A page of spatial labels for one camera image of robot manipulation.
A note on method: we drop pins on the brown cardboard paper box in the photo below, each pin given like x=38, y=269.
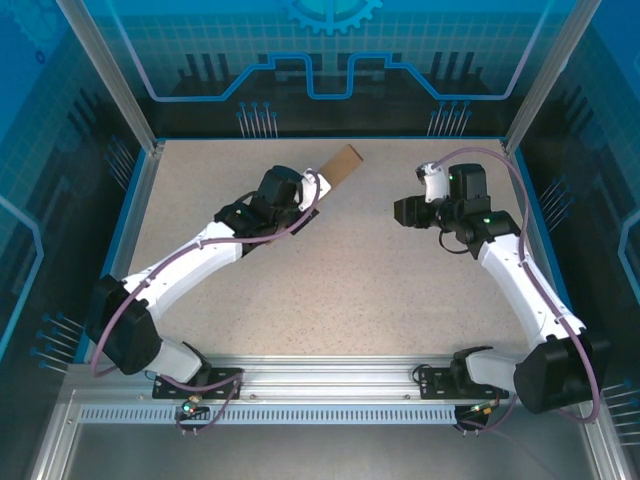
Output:
x=342, y=165

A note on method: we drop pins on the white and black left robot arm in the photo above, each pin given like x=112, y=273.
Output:
x=210, y=250

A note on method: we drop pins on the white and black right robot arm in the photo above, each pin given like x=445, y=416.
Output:
x=510, y=270

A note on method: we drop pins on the small connector with green light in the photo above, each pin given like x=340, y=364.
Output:
x=191, y=402
x=482, y=409

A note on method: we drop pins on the right table side rail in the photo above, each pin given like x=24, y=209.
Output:
x=541, y=250

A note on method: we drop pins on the table side rail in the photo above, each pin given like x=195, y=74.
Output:
x=145, y=180
x=541, y=250

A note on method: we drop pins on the left table side rail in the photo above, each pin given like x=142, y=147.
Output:
x=145, y=180

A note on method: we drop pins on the right aluminium corner post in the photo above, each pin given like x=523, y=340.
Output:
x=545, y=80

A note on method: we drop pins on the aluminium corner post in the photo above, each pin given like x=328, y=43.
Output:
x=112, y=80
x=545, y=80

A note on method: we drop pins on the aluminium mounting rail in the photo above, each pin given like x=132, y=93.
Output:
x=325, y=377

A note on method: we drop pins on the left aluminium corner post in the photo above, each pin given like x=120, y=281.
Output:
x=112, y=80

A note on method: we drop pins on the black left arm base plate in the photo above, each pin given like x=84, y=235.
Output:
x=225, y=382

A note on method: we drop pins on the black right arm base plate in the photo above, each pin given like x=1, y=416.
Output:
x=435, y=385

